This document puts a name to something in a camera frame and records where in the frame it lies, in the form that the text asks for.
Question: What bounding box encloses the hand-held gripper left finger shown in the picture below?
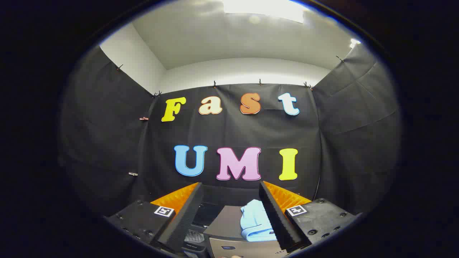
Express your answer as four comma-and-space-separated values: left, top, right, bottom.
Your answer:
105, 182, 205, 254

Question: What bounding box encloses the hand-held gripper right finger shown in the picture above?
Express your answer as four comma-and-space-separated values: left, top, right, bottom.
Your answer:
258, 180, 360, 252

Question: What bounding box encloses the small top-loading washing machine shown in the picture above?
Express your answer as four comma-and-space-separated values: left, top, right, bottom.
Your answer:
181, 201, 224, 258

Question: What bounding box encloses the light blue garment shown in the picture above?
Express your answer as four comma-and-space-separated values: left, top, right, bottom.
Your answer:
240, 199, 278, 242

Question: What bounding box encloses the grey and black box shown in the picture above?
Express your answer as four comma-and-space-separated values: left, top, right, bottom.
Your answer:
204, 205, 284, 258

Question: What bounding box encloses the black backdrop cloth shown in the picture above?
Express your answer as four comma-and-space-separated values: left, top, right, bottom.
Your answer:
59, 43, 402, 219

